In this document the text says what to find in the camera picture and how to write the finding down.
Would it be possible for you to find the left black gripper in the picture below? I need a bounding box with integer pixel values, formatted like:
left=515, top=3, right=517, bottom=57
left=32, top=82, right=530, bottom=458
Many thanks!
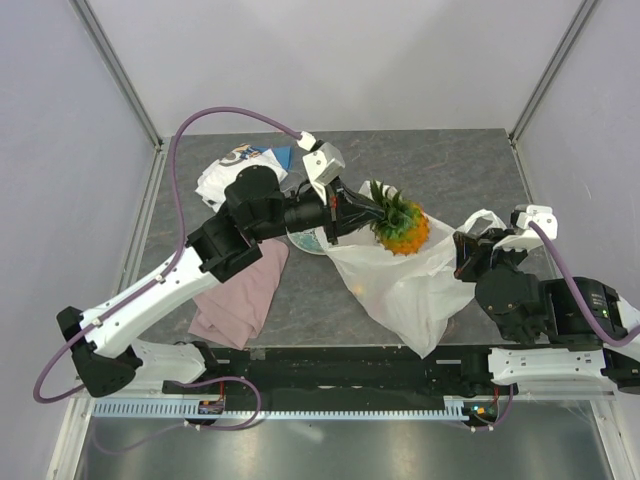
left=252, top=177, right=385, bottom=245

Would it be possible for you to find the orange pineapple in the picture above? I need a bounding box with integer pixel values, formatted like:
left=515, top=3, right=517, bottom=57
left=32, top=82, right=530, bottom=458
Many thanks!
left=369, top=180, right=430, bottom=256

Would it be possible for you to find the white plastic bag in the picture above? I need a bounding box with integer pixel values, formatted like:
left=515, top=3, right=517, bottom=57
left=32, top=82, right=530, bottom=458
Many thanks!
left=318, top=180, right=506, bottom=359

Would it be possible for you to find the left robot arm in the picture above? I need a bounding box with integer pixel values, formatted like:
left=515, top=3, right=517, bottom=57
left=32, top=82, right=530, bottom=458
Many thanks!
left=57, top=167, right=384, bottom=398

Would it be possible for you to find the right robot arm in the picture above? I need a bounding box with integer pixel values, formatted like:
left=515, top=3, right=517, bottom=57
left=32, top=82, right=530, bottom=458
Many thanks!
left=453, top=228, right=639, bottom=394

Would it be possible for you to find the patterned fruit plate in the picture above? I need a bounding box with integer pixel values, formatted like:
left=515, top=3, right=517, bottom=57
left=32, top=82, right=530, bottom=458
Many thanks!
left=287, top=228, right=325, bottom=256

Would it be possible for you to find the white printed t-shirt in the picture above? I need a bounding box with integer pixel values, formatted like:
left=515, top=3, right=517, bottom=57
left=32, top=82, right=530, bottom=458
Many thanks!
left=195, top=144, right=292, bottom=212

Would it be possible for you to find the pink cloth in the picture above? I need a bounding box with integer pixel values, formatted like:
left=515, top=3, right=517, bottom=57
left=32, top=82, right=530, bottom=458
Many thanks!
left=189, top=239, right=289, bottom=350

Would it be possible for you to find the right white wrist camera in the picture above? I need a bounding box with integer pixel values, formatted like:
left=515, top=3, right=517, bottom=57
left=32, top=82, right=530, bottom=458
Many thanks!
left=510, top=204, right=558, bottom=251

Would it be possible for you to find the black base frame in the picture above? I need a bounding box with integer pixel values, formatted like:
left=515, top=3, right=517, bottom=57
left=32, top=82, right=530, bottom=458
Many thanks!
left=162, top=342, right=509, bottom=400

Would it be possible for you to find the right aluminium corner post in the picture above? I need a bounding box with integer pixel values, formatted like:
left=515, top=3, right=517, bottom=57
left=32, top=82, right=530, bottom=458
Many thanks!
left=508, top=0, right=600, bottom=147

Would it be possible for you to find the aluminium corner post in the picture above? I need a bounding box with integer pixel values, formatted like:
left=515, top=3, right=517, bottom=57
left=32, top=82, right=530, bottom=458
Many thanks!
left=508, top=0, right=600, bottom=147
left=67, top=0, right=166, bottom=151

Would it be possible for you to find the left aluminium corner post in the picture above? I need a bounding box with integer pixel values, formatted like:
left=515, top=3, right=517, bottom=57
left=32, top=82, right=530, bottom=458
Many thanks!
left=67, top=0, right=166, bottom=151

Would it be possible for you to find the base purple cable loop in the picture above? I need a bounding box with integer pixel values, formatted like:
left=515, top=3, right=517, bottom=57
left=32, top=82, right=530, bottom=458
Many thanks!
left=89, top=375, right=263, bottom=455

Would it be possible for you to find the white slotted cable duct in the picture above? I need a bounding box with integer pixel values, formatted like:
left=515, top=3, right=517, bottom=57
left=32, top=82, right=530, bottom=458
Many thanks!
left=92, top=397, right=492, bottom=421

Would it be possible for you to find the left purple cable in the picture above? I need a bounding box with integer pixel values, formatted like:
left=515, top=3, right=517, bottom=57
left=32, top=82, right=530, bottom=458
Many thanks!
left=32, top=105, right=304, bottom=403

